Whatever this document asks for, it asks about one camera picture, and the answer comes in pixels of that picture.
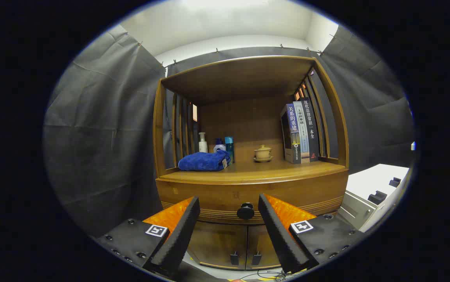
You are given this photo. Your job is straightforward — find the wooden countertop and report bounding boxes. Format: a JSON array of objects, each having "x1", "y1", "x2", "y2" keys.
[{"x1": 158, "y1": 158, "x2": 347, "y2": 184}]

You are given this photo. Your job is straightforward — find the wooden cabinet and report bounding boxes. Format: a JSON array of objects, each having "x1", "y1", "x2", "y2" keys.
[{"x1": 152, "y1": 55, "x2": 350, "y2": 271}]

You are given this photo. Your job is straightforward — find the light grey book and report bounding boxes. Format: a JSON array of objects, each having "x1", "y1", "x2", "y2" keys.
[{"x1": 293, "y1": 101, "x2": 311, "y2": 163}]

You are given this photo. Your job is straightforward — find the beige lidded teacup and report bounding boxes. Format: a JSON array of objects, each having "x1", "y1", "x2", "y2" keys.
[{"x1": 254, "y1": 144, "x2": 273, "y2": 159}]

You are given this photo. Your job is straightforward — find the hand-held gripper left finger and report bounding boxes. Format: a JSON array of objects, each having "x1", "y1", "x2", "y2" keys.
[{"x1": 94, "y1": 196, "x2": 201, "y2": 279}]

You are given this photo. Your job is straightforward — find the blue folded towel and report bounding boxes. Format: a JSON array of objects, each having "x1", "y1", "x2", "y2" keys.
[{"x1": 178, "y1": 150, "x2": 232, "y2": 172}]

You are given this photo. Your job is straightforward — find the white furniture with black handles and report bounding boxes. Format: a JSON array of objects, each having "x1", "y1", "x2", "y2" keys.
[{"x1": 336, "y1": 163, "x2": 411, "y2": 232}]

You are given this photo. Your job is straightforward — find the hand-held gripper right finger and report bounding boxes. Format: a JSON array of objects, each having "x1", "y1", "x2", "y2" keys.
[{"x1": 258, "y1": 193, "x2": 366, "y2": 275}]

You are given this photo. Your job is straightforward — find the wooden cabinet door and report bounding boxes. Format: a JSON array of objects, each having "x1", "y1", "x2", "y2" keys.
[{"x1": 246, "y1": 224, "x2": 282, "y2": 270}]

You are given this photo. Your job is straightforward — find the black floor cables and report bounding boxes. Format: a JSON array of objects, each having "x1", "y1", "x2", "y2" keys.
[{"x1": 240, "y1": 269, "x2": 288, "y2": 282}]

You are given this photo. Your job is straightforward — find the wooden drawer with black knob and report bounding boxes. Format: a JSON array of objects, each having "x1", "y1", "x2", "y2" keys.
[{"x1": 155, "y1": 170, "x2": 349, "y2": 225}]

